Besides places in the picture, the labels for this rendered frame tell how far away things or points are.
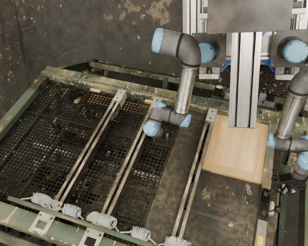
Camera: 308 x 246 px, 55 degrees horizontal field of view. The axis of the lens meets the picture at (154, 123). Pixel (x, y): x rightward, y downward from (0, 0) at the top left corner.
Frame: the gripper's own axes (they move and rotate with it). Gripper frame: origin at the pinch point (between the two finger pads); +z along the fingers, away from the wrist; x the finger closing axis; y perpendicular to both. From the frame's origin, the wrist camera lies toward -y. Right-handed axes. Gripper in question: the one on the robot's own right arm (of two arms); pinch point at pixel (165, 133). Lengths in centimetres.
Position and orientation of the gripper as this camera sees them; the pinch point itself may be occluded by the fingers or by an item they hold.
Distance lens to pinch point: 189.6
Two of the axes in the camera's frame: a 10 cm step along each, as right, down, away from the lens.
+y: -1.1, 9.8, -1.4
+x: 9.5, 0.6, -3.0
